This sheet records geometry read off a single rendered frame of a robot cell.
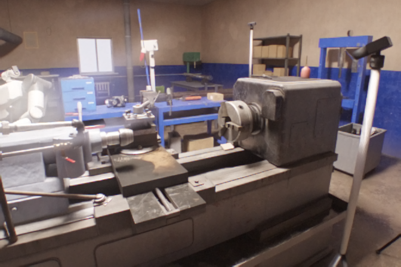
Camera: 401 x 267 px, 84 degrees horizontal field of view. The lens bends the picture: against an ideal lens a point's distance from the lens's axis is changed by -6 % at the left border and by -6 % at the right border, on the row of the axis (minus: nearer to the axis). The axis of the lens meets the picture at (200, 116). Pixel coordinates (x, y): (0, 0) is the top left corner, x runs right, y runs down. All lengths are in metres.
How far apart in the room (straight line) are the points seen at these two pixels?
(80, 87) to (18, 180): 2.05
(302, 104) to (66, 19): 7.56
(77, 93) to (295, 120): 2.45
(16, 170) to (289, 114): 1.35
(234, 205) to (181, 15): 8.16
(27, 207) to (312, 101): 1.54
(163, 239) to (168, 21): 8.10
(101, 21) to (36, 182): 7.43
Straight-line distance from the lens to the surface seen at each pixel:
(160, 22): 8.75
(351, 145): 3.49
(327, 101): 1.70
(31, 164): 1.18
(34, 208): 1.19
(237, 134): 1.40
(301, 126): 1.54
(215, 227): 1.39
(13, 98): 1.94
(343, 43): 4.45
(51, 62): 8.25
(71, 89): 3.11
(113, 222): 1.08
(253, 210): 1.50
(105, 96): 6.76
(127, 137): 1.21
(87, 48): 8.53
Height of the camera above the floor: 1.47
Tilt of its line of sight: 14 degrees down
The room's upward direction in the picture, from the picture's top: straight up
